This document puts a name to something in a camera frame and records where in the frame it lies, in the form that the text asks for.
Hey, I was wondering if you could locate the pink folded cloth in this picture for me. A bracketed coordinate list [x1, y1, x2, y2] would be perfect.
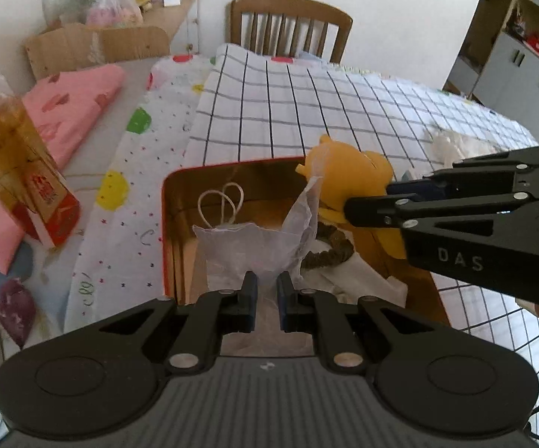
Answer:
[0, 63, 126, 275]

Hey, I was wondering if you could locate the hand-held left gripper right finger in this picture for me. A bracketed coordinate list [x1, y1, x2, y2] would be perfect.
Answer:
[276, 271, 466, 376]

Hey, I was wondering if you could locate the yellow plush toy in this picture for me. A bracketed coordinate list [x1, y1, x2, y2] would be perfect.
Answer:
[296, 134, 408, 259]

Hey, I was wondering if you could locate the cardboard box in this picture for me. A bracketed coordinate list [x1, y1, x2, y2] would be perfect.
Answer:
[22, 25, 171, 80]

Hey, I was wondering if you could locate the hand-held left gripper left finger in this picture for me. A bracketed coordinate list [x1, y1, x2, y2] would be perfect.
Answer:
[64, 271, 258, 376]

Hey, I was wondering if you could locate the amber tea bottle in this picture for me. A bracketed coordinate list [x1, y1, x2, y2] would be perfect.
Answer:
[0, 58, 82, 249]

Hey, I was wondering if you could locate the brown hair scrunchie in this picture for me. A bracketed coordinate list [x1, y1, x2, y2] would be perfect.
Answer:
[300, 224, 356, 271]

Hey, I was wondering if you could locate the wooden side cabinet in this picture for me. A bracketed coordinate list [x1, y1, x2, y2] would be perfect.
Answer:
[143, 0, 201, 57]

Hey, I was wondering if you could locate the white checked tablecloth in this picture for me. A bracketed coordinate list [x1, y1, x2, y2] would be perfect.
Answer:
[183, 43, 539, 435]

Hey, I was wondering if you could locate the clear plastic bag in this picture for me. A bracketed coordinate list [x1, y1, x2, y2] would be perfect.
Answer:
[192, 175, 323, 337]

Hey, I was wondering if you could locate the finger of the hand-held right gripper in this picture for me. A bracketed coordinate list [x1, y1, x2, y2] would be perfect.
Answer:
[386, 146, 539, 203]
[344, 191, 539, 243]

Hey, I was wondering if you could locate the plastic bag of candy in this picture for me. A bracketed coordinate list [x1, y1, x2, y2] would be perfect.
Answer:
[85, 0, 144, 29]

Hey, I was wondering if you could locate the wooden chair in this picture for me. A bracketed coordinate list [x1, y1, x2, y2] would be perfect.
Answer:
[229, 0, 353, 63]

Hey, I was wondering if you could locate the red tin box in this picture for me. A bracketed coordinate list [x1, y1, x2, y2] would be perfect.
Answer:
[161, 155, 452, 360]

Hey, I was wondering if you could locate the white mesh bag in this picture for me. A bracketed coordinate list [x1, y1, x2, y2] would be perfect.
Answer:
[430, 128, 499, 164]

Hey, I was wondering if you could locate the white wall cupboard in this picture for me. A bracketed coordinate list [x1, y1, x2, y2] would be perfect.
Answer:
[442, 0, 539, 145]

